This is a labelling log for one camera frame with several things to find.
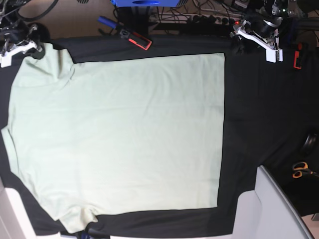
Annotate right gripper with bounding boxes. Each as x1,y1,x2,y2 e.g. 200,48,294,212
0,21,45,68

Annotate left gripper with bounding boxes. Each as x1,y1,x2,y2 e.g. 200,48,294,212
231,13,283,62

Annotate light green T-shirt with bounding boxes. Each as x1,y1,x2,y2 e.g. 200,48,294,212
1,44,225,233

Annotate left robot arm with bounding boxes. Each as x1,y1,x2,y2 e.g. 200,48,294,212
230,0,319,63

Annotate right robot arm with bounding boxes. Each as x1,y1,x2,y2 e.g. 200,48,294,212
0,0,58,68

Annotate red black clamp right edge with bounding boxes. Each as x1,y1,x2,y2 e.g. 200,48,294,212
286,17,308,71

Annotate red black clamp edge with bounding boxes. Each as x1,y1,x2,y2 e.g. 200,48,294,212
286,17,308,71
60,227,111,239

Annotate black table cloth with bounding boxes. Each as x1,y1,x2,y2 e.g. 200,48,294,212
0,35,319,238

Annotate black tape roll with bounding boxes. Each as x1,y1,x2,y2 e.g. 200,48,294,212
300,132,319,156

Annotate white box right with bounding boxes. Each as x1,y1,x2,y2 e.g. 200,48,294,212
232,166,313,239

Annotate white box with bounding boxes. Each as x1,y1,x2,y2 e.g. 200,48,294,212
0,180,37,239
232,166,313,239

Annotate white box left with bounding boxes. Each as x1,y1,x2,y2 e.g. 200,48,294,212
0,180,37,239

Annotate red black clamp bottom edge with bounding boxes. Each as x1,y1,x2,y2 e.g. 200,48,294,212
60,227,111,239

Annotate red black clamp with blue handle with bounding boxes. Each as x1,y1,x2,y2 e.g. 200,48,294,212
98,16,152,50

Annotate blue camera mount base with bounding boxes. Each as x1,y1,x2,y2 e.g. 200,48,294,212
111,0,179,7

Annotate orange handled scissors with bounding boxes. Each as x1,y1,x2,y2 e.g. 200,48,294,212
292,161,319,179

